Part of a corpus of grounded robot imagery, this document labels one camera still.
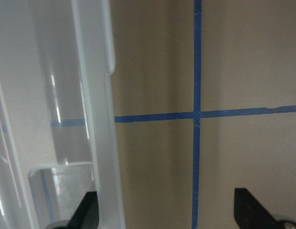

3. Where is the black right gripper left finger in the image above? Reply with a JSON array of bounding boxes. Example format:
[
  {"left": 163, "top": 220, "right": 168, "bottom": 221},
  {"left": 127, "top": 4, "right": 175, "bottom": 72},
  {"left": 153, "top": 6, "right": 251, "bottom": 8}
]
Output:
[{"left": 67, "top": 191, "right": 99, "bottom": 229}]

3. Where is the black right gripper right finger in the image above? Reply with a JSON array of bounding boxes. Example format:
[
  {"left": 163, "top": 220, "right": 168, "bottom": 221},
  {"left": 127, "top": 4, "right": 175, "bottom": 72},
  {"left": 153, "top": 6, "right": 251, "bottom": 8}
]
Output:
[{"left": 234, "top": 188, "right": 282, "bottom": 229}]

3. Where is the clear plastic storage box lid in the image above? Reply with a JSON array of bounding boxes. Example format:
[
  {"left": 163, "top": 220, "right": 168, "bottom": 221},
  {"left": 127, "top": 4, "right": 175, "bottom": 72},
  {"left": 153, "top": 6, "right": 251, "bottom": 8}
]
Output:
[{"left": 0, "top": 0, "right": 126, "bottom": 229}]

